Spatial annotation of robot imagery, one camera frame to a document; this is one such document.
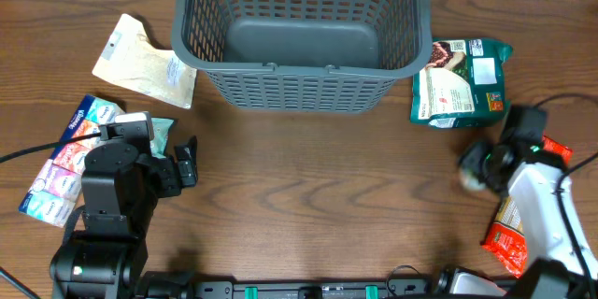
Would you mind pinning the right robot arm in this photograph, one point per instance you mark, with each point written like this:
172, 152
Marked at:
561, 263

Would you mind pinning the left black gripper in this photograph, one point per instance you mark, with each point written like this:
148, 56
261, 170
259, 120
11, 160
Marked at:
177, 171

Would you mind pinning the multicolour tissue pack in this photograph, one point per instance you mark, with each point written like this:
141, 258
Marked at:
55, 191

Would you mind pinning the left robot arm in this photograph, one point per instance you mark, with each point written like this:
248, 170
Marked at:
104, 249

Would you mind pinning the beige paper pouch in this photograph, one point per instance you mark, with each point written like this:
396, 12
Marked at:
129, 60

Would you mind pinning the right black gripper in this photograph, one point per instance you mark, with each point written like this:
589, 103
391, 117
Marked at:
474, 163

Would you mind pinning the grey plastic lattice basket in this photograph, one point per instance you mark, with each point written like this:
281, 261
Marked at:
310, 55

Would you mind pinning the orange spaghetti packet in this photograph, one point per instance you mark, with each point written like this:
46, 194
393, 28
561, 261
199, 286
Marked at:
509, 238

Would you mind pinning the mint green wipes packet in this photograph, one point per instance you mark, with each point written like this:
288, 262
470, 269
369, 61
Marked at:
161, 128

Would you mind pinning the dark green food bag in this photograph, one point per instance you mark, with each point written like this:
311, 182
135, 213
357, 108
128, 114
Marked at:
462, 85

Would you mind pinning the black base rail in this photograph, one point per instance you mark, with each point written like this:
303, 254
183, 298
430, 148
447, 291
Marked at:
299, 289

